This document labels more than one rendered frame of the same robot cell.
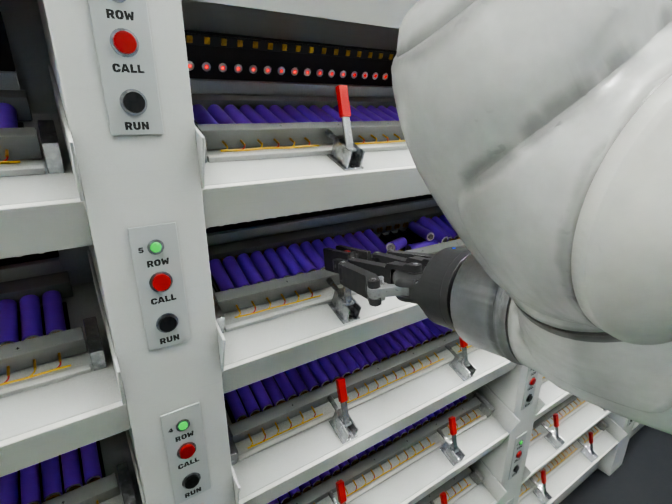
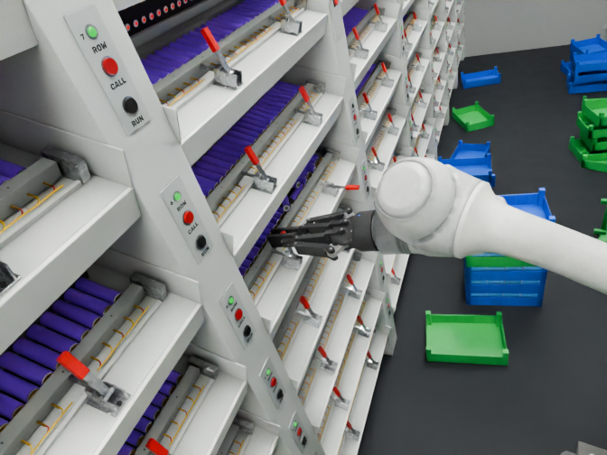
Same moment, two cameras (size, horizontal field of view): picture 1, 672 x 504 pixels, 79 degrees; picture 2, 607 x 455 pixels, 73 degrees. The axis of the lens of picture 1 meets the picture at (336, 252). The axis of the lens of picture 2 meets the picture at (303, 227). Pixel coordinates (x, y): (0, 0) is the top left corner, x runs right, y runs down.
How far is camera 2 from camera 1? 0.42 m
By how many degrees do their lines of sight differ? 28
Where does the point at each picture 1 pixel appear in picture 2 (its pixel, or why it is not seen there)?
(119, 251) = (219, 314)
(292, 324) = (275, 288)
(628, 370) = not seen: hidden behind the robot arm
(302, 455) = (304, 348)
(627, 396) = not seen: hidden behind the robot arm
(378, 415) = (322, 301)
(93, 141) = (194, 273)
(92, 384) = (221, 385)
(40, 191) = (177, 313)
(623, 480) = not seen: hidden behind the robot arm
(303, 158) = (245, 199)
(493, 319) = (399, 245)
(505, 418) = (369, 255)
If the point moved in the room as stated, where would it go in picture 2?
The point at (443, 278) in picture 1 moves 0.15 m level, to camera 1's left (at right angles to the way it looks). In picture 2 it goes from (366, 234) to (297, 281)
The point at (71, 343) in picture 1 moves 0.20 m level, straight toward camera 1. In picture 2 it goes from (195, 376) to (308, 396)
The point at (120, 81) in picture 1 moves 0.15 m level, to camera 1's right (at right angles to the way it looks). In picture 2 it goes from (192, 236) to (283, 184)
